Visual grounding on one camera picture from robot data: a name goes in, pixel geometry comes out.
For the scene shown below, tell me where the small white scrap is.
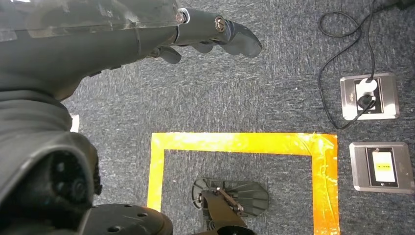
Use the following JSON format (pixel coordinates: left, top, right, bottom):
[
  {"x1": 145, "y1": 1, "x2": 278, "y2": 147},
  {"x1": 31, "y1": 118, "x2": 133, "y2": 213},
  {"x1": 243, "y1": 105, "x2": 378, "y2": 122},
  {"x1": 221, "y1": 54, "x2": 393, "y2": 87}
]
[{"x1": 69, "y1": 113, "x2": 80, "y2": 133}]

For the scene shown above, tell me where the yellow floor tape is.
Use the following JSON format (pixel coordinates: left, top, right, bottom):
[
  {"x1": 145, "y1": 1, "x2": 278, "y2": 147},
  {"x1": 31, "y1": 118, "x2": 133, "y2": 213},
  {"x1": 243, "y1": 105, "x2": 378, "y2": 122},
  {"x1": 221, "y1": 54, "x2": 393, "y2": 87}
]
[{"x1": 146, "y1": 132, "x2": 341, "y2": 235}]

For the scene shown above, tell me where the black robot foot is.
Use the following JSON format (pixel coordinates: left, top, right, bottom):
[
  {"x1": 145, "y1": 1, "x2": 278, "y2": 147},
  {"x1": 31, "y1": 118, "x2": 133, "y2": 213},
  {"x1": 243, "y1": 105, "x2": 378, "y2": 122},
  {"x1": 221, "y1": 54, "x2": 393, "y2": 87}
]
[{"x1": 191, "y1": 177, "x2": 270, "y2": 235}]

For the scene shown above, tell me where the black plug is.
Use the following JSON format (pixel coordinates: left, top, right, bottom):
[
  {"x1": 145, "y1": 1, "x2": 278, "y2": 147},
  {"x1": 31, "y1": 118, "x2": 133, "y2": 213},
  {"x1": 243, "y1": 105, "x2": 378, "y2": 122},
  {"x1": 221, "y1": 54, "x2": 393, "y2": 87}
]
[{"x1": 357, "y1": 94, "x2": 377, "y2": 110}]

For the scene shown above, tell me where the white plug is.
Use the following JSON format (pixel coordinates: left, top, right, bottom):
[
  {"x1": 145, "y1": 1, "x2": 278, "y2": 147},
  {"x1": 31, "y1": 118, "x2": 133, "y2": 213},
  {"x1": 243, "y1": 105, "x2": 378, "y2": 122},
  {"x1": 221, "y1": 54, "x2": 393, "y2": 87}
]
[{"x1": 359, "y1": 77, "x2": 378, "y2": 94}]

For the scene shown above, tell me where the steel floor socket yellow label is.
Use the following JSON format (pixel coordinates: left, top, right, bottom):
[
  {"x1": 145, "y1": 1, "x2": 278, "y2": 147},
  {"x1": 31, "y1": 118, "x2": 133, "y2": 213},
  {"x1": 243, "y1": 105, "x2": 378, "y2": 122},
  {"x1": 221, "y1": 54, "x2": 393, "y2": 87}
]
[{"x1": 349, "y1": 141, "x2": 415, "y2": 194}]

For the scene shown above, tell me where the steel floor socket with plugs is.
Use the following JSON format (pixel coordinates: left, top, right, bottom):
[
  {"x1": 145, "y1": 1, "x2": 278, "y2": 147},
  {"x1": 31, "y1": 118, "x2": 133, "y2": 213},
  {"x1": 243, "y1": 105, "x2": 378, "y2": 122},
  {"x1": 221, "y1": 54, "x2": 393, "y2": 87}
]
[{"x1": 340, "y1": 72, "x2": 400, "y2": 121}]

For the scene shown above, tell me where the black socket cable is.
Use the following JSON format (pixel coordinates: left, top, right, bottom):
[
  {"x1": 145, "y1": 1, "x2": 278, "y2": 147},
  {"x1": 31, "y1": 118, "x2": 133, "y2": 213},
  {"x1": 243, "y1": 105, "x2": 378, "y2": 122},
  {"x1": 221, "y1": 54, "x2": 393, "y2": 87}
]
[{"x1": 317, "y1": 0, "x2": 383, "y2": 130}]

